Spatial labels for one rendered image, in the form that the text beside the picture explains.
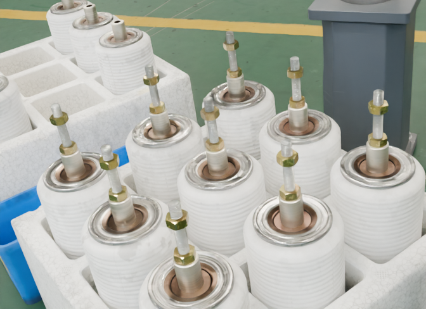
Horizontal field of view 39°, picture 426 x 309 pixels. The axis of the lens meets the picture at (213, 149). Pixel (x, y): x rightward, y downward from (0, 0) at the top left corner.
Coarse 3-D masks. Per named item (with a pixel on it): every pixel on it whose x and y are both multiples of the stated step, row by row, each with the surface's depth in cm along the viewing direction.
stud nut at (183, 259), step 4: (176, 248) 51; (192, 248) 50; (176, 252) 50; (192, 252) 50; (176, 256) 50; (180, 256) 50; (184, 256) 50; (188, 256) 50; (192, 256) 50; (176, 260) 50; (180, 260) 50; (184, 260) 50; (188, 260) 50; (192, 260) 50; (180, 264) 50; (184, 264) 50
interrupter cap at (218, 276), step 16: (208, 256) 54; (160, 272) 54; (208, 272) 53; (224, 272) 53; (160, 288) 52; (176, 288) 52; (208, 288) 52; (224, 288) 51; (160, 304) 50; (176, 304) 50; (192, 304) 50; (208, 304) 50
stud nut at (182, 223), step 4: (168, 212) 49; (184, 212) 48; (168, 216) 48; (184, 216) 48; (188, 216) 49; (168, 220) 48; (172, 220) 48; (176, 220) 48; (180, 220) 48; (184, 220) 48; (188, 220) 49; (168, 224) 48; (172, 224) 48; (176, 224) 48; (180, 224) 48; (184, 224) 48; (172, 228) 48; (176, 228) 48; (180, 228) 48
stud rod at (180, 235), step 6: (168, 204) 47; (174, 204) 47; (180, 204) 48; (174, 210) 47; (180, 210) 48; (174, 216) 48; (180, 216) 48; (174, 234) 49; (180, 234) 49; (186, 234) 49; (180, 240) 49; (186, 240) 49; (180, 246) 50; (186, 246) 50; (180, 252) 50; (186, 252) 50
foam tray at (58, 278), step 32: (32, 224) 74; (32, 256) 72; (64, 256) 68; (352, 256) 62; (416, 256) 61; (64, 288) 65; (96, 288) 69; (352, 288) 59; (384, 288) 58; (416, 288) 61
